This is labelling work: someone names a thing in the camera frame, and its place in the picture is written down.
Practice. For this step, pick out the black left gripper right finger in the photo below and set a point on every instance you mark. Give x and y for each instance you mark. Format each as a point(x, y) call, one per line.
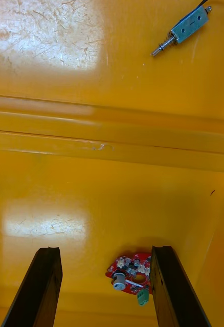
point(170, 293)

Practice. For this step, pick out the yellow-orange plastic bin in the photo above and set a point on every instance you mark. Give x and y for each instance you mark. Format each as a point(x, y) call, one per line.
point(66, 76)
point(91, 204)

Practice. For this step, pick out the round red circuit board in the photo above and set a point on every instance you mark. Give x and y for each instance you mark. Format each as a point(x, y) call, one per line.
point(122, 268)

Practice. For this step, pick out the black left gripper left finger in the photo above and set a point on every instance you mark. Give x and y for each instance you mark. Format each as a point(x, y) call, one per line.
point(37, 293)

